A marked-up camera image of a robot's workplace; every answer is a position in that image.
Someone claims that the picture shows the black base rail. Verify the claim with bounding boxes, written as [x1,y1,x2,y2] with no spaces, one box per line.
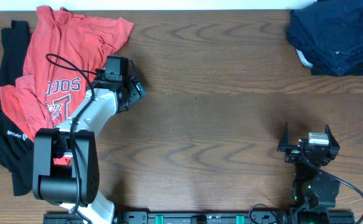
[43,210,356,224]

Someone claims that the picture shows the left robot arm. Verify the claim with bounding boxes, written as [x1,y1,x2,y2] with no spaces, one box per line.
[32,55,146,224]

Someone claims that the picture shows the black t-shirt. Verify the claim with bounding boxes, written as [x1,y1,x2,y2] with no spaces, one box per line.
[0,21,34,196]

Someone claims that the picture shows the red printed t-shirt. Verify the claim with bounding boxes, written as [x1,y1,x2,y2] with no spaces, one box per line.
[0,6,134,140]

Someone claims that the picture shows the folded navy garment pile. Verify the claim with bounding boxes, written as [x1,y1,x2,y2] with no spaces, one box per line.
[296,49,363,77]

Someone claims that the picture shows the navy blue denim shorts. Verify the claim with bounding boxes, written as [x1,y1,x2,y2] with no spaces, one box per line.
[286,0,363,75]

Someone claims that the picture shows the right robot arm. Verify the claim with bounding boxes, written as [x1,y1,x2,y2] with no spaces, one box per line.
[277,124,341,223]

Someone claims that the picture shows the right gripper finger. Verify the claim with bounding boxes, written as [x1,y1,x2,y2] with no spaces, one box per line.
[325,124,340,152]
[277,123,299,152]

